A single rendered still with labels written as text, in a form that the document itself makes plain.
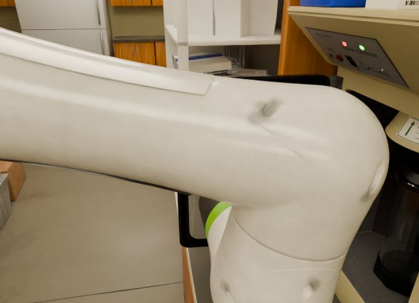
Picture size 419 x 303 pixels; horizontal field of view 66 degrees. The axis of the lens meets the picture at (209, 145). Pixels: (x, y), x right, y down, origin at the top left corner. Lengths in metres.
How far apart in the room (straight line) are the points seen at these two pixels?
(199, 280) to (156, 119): 0.62
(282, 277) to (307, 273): 0.02
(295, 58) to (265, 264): 0.51
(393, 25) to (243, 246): 0.27
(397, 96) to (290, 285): 0.37
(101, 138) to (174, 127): 0.05
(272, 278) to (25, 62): 0.23
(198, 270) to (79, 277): 1.49
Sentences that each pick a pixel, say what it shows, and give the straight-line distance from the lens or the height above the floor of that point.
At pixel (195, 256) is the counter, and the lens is 0.85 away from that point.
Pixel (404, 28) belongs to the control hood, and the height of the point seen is 1.49.
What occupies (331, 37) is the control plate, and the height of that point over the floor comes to 1.47.
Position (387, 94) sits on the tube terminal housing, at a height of 1.39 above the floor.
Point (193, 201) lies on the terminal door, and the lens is 0.72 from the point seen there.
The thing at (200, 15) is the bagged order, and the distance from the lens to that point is 1.68.
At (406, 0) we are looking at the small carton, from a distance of 0.46.
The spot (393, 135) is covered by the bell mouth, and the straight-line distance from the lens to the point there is 0.59.
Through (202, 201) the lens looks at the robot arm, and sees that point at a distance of 0.40.
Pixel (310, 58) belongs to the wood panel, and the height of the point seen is 1.41.
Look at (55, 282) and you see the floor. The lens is 2.27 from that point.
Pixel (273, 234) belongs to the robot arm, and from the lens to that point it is 0.24.
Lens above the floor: 1.52
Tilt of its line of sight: 24 degrees down
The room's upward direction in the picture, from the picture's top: straight up
